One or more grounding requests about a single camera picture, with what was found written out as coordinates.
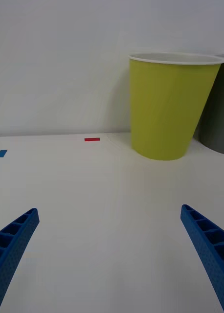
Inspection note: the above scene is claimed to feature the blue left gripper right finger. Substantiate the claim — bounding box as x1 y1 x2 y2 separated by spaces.
180 204 224 313

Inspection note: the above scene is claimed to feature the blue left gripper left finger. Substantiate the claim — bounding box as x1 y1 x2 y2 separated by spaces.
0 207 40 313

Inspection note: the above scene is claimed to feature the yellow-green plastic bin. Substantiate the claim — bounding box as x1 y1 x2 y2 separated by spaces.
128 52 224 161

